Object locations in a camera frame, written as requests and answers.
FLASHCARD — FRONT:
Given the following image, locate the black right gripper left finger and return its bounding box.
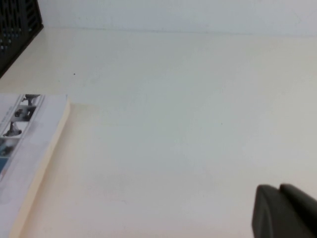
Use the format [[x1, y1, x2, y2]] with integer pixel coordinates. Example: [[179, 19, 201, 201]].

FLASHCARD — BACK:
[[252, 183, 302, 238]]

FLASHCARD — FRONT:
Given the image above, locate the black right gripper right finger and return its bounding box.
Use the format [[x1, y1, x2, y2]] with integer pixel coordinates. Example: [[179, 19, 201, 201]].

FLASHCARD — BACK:
[[279, 183, 317, 238]]

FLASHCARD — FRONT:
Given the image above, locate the white book with blue strip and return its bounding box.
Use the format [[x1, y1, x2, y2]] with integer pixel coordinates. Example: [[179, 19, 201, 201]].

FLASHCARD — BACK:
[[0, 93, 71, 238]]

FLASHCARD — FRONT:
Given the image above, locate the black plastic book stand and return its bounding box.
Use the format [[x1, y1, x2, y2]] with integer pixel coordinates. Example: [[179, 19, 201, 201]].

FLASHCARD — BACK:
[[0, 0, 45, 79]]

